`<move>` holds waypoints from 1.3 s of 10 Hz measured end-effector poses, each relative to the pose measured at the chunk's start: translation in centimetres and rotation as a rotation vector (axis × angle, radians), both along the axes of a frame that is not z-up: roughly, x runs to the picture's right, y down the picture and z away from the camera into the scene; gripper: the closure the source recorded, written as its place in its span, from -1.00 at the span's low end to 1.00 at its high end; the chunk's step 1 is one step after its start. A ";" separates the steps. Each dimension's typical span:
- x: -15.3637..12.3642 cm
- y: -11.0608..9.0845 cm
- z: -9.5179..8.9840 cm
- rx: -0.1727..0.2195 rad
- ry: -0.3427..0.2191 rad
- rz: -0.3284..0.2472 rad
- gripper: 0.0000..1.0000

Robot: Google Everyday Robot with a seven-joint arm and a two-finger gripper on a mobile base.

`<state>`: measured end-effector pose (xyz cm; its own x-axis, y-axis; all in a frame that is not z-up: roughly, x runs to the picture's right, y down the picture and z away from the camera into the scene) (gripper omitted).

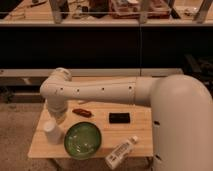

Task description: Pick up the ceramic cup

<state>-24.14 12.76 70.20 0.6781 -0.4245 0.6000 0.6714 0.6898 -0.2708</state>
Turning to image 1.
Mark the white ceramic cup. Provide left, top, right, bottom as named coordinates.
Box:
left=43, top=120, right=63, bottom=144

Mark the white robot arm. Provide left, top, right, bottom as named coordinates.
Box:
left=40, top=68, right=213, bottom=171

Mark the black rectangular block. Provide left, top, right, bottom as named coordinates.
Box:
left=109, top=113, right=130, bottom=123

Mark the brown red tool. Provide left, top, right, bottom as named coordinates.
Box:
left=72, top=108, right=93, bottom=118

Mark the wooden side table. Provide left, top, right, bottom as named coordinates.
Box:
left=27, top=76, right=155, bottom=171

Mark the green glass bowl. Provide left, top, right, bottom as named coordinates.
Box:
left=64, top=122, right=102, bottom=160

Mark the white plastic bottle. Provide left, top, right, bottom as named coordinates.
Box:
left=105, top=136, right=138, bottom=170

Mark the background workbench shelf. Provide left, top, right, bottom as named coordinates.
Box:
left=0, top=0, right=213, bottom=27

